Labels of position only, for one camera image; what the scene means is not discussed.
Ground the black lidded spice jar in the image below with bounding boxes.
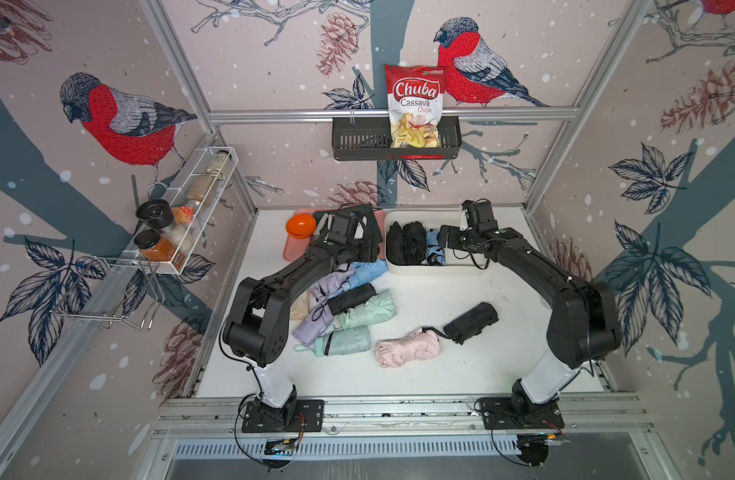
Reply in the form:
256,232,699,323
135,199,175,231

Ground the wire hook rack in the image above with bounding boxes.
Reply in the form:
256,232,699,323
52,254,165,331

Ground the beige striped folded umbrella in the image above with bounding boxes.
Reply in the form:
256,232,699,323
289,290,310,322

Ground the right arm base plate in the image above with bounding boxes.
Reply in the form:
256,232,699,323
475,396,565,430

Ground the black wall basket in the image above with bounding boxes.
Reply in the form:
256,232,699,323
331,115,463,162

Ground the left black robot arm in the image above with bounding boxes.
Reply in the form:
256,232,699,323
220,204,383,413

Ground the white wire spice rack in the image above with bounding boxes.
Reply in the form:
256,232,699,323
135,146,237,275

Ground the light blue umbrella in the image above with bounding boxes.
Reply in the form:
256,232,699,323
342,259,387,291

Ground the black sleeved umbrella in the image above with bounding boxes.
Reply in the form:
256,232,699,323
421,302,499,345

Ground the blue patterned umbrella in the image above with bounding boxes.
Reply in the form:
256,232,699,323
425,229,447,266

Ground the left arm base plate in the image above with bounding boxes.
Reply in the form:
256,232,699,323
239,399,324,433

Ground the mint green folded umbrella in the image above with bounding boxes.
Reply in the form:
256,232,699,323
335,290,397,329

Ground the pink folded umbrella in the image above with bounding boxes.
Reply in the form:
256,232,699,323
375,329,441,368

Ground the mint green strapped umbrella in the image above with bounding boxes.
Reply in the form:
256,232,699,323
293,326,371,357

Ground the black cased compact umbrella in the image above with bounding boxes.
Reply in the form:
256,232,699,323
327,283,377,316

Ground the pink plastic tray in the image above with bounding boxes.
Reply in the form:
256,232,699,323
282,208,387,262

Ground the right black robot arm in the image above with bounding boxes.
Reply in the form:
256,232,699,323
439,199,623,414

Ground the Chuba cassava chips bag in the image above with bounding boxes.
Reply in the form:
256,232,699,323
385,65,445,148

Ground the orange spice jar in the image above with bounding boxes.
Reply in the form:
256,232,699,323
133,229,178,262

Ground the cream storage box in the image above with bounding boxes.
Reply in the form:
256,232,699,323
385,209,485,277

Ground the lavender folded umbrella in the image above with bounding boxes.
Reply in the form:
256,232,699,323
292,264,355,347

